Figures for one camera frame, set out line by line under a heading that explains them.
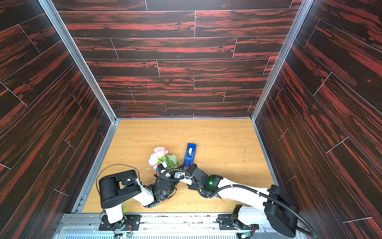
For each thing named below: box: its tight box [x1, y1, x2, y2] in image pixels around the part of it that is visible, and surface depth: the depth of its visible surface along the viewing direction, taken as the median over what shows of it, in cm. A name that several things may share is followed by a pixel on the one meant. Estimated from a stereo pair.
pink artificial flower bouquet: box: [148, 146, 181, 171], surface depth 84 cm
